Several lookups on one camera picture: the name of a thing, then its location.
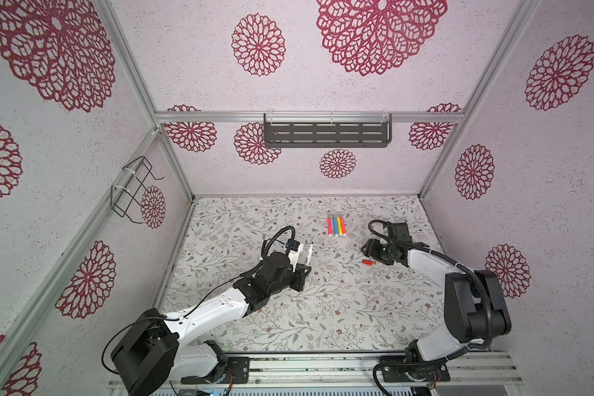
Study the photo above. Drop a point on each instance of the dark grey wall shelf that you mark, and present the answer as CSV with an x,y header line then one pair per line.
x,y
279,134

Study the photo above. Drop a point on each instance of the pink highlighter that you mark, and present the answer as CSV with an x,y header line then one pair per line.
x,y
343,226

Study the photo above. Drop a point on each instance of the white red marker pen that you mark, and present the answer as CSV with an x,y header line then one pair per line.
x,y
309,255

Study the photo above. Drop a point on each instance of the black wire wall basket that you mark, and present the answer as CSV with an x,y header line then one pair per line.
x,y
124,196

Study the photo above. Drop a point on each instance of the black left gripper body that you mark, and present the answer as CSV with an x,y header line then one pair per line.
x,y
293,280

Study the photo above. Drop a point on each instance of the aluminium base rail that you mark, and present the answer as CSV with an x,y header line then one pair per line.
x,y
351,373

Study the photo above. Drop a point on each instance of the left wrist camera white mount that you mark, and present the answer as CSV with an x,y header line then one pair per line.
x,y
293,251

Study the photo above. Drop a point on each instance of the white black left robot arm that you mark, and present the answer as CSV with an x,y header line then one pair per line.
x,y
156,348

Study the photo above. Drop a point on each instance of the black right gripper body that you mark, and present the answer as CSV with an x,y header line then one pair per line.
x,y
379,252

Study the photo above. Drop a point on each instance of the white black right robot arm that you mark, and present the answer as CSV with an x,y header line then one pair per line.
x,y
475,312

